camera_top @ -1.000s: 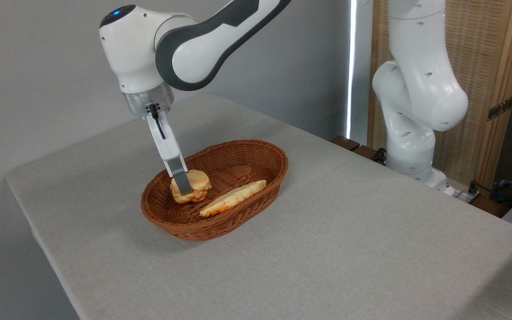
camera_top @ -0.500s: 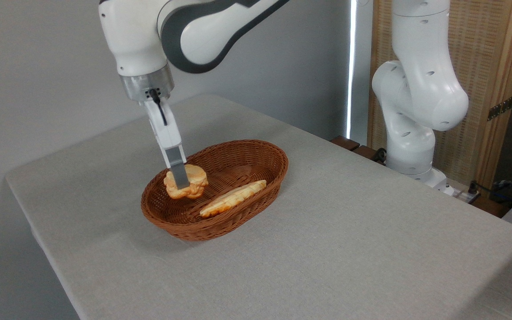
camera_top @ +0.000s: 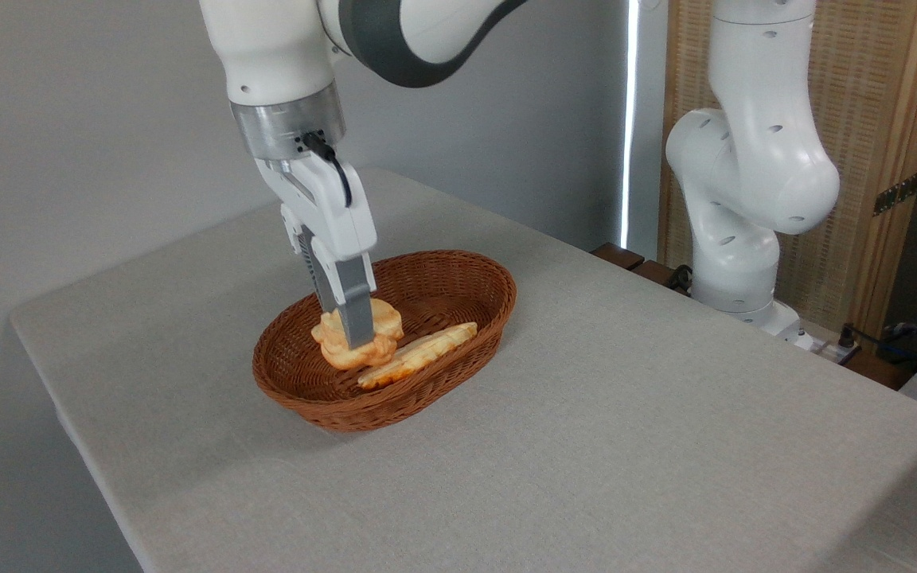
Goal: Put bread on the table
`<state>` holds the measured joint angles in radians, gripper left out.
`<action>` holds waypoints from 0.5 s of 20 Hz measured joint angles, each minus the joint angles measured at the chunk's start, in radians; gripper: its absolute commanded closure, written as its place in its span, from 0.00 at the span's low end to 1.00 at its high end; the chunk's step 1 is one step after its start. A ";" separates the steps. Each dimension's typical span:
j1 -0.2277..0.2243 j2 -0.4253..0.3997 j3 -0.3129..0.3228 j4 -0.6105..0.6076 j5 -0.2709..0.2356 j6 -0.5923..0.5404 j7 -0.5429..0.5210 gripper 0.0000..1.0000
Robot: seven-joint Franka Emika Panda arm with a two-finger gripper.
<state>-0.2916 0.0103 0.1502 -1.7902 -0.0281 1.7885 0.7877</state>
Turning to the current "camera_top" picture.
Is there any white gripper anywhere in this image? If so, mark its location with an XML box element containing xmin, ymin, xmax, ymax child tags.
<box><xmin>255</xmin><ymin>154</ymin><xmax>378</xmax><ymax>349</ymax></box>

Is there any round puffy bread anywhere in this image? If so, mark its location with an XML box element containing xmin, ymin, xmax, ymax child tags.
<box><xmin>311</xmin><ymin>298</ymin><xmax>405</xmax><ymax>372</ymax></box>

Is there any long flat bread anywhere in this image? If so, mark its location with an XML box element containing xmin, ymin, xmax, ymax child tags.
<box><xmin>357</xmin><ymin>322</ymin><xmax>478</xmax><ymax>391</ymax></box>

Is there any brown wicker basket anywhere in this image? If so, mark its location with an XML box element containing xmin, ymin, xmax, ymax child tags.
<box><xmin>252</xmin><ymin>250</ymin><xmax>518</xmax><ymax>433</ymax></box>

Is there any grey tablecloth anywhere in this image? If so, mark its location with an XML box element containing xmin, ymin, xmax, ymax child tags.
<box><xmin>10</xmin><ymin>167</ymin><xmax>917</xmax><ymax>573</ymax></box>

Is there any dark wooden base board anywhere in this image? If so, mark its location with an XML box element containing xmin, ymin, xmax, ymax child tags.
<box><xmin>591</xmin><ymin>243</ymin><xmax>915</xmax><ymax>392</ymax></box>

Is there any dark metal hinge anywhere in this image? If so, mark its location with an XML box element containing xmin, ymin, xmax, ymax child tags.
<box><xmin>872</xmin><ymin>170</ymin><xmax>917</xmax><ymax>217</ymax></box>

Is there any wooden rattan folding screen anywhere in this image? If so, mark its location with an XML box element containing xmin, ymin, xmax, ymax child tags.
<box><xmin>658</xmin><ymin>0</ymin><xmax>917</xmax><ymax>339</ymax></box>

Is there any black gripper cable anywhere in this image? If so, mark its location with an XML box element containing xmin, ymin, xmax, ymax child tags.
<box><xmin>301</xmin><ymin>131</ymin><xmax>353</xmax><ymax>209</ymax></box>

